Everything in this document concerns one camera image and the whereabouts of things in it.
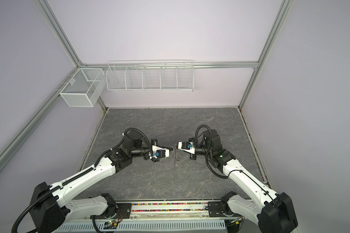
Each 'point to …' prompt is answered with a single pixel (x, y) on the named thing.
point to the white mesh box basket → (86, 88)
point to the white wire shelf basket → (150, 75)
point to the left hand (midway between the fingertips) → (171, 146)
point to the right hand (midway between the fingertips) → (178, 143)
